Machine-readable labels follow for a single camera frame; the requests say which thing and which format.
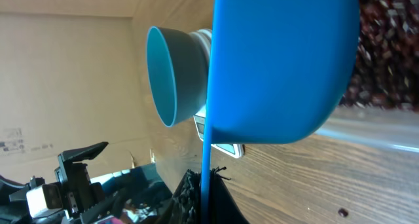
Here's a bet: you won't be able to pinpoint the spilled red bean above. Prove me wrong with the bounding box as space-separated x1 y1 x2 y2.
338 208 349 217

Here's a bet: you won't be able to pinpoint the teal metal bowl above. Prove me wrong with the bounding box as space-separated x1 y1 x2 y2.
146 26 208 127

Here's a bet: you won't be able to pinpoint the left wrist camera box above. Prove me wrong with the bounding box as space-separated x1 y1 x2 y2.
26 184 63 218

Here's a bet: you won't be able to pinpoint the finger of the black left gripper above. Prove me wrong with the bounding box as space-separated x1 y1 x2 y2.
80 192 120 224
58 141 109 162

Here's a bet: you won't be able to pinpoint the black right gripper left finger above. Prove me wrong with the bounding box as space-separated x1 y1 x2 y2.
156 170 200 224

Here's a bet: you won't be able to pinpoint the blue plastic measuring scoop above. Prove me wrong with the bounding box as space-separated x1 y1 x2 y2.
201 0 359 223

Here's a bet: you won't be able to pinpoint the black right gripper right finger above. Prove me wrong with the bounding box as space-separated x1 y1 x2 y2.
209 166 249 224

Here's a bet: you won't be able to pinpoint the red beans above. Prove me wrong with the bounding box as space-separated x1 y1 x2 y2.
339 0 418 113

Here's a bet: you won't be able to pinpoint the clear plastic bean container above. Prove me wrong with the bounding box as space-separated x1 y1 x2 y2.
316 107 418 153

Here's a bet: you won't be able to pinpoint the white digital kitchen scale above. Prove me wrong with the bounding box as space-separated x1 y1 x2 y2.
189 28 246 159

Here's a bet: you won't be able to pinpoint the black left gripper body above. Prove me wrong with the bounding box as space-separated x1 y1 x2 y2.
55 162 105 217

